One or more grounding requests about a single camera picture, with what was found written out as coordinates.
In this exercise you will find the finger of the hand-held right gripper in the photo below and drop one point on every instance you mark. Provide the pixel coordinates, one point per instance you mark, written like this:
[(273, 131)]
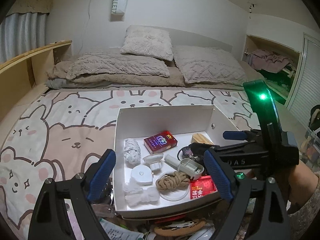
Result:
[(235, 135), (237, 147)]

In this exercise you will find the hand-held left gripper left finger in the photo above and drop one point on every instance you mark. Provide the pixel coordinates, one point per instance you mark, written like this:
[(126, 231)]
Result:
[(102, 175)]

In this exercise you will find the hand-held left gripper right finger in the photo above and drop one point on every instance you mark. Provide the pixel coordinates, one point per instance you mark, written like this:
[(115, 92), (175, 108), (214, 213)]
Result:
[(217, 175)]

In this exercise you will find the dark fuzzy scrunchie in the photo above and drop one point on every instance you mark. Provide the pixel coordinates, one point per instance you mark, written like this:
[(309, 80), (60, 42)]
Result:
[(197, 149)]

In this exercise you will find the white round tape measure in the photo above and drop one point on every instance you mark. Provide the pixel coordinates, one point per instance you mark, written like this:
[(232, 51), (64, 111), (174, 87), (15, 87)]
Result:
[(142, 175)]

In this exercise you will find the white shoe box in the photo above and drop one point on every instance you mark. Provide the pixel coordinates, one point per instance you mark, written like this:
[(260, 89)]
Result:
[(162, 130)]

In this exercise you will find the person's right hand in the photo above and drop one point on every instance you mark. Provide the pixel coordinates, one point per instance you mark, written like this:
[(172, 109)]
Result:
[(303, 180)]

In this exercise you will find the red packet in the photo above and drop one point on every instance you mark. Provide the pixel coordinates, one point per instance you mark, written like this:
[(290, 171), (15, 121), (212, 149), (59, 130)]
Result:
[(202, 188)]

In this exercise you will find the white plastic device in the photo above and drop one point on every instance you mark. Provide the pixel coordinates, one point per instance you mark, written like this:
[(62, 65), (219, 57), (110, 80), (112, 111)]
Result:
[(186, 166)]

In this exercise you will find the small wooden block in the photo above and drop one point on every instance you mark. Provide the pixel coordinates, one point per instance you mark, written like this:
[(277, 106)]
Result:
[(202, 139)]

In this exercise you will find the silver foil ball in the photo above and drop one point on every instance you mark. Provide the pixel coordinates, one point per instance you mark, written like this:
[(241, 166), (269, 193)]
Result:
[(131, 150)]

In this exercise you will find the clear crumpled wrapper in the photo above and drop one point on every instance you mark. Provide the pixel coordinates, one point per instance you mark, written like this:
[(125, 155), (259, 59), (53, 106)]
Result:
[(140, 195)]

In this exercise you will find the black fur trimmed jacket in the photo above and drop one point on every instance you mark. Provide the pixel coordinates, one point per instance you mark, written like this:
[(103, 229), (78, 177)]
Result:
[(315, 116)]

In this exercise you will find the clear plastic storage bin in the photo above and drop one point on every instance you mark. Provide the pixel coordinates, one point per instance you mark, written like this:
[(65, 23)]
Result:
[(312, 142)]

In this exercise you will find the white mushroom shaped knob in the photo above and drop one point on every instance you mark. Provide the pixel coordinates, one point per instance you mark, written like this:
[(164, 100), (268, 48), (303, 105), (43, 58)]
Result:
[(153, 162)]

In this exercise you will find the pile of clothes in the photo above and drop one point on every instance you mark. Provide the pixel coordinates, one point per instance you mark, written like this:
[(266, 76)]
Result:
[(272, 62)]

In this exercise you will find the white louvered door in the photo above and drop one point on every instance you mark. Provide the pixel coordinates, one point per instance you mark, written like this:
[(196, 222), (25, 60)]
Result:
[(307, 72)]

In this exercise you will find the round brown pad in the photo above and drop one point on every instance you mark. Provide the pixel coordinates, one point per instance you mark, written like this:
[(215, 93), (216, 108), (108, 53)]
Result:
[(180, 226)]

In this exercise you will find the red cigarette box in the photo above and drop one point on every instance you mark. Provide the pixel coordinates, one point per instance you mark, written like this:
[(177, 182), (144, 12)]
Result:
[(160, 141)]

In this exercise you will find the printed bunny bedsheet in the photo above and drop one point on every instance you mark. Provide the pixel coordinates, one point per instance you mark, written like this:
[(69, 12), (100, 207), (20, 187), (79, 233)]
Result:
[(50, 130)]

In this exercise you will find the beige knitted pillow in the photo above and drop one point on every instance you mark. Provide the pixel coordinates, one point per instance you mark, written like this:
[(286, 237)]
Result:
[(207, 65), (117, 66)]

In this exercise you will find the grey folded sheet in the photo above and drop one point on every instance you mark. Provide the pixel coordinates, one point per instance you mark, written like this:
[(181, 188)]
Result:
[(56, 83)]

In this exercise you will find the wooden bedside shelf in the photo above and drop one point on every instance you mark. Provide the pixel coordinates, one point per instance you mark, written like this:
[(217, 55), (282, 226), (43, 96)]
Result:
[(30, 70)]

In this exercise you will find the small fluffy pillow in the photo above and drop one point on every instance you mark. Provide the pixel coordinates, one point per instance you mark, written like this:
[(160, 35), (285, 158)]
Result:
[(147, 40)]

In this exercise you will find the grey blue curtain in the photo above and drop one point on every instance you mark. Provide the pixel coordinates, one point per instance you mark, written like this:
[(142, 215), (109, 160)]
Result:
[(22, 35)]

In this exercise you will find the white paper bag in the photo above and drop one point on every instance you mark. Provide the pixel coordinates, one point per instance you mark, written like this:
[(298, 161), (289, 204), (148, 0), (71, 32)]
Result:
[(118, 2)]

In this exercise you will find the beige printed valance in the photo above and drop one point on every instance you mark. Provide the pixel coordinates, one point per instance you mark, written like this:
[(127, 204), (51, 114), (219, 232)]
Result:
[(32, 2)]

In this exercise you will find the black wall clip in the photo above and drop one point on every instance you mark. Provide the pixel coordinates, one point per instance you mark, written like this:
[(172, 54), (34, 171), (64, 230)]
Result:
[(252, 6)]

